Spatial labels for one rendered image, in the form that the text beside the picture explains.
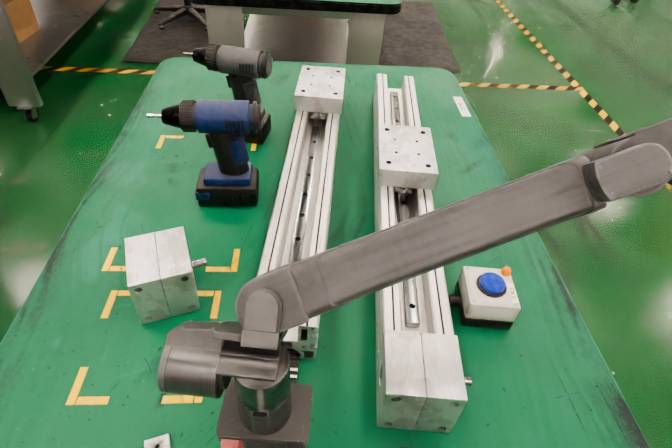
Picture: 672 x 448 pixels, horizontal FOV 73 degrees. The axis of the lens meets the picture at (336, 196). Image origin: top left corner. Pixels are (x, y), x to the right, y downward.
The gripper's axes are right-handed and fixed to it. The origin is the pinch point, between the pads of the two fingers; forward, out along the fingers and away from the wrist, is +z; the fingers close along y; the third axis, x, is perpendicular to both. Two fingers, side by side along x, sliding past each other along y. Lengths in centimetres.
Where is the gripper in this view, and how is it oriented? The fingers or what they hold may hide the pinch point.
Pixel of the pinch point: (269, 442)
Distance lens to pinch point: 66.4
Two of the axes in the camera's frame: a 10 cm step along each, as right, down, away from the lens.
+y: -10.0, -0.6, 0.0
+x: -0.4, 6.5, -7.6
